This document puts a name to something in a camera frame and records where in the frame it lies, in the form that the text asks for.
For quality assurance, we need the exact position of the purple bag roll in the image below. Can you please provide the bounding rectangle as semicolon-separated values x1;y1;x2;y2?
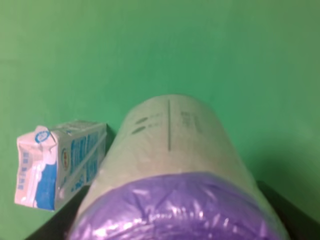
67;94;289;240

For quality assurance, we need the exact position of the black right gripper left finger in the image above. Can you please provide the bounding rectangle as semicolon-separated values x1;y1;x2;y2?
25;185;90;240

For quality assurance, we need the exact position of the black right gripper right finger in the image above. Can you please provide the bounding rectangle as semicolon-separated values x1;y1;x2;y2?
257;181;320;240

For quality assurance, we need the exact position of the blue white milk carton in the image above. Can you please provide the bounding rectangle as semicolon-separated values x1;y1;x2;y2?
14;120;109;211

